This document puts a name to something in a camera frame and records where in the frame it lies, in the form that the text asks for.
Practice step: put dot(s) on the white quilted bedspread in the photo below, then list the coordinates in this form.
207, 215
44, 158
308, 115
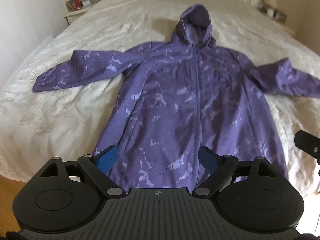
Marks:
62, 115

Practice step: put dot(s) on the white candle jar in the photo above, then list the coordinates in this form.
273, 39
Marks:
270, 12

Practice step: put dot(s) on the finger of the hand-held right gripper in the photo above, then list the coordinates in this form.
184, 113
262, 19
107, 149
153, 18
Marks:
306, 143

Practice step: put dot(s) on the small silver alarm clock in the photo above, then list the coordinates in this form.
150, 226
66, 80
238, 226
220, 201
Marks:
85, 3

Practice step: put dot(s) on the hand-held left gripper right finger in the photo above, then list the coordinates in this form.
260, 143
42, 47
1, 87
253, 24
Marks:
208, 160

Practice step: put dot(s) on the dark picture frame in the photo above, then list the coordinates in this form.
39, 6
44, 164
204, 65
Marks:
280, 16

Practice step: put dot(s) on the cream bedside table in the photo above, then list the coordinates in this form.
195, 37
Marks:
75, 14
285, 26

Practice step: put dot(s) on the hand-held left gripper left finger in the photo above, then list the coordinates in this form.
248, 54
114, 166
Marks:
107, 160

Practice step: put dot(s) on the purple patterned hooded jacket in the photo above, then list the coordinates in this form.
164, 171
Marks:
185, 100

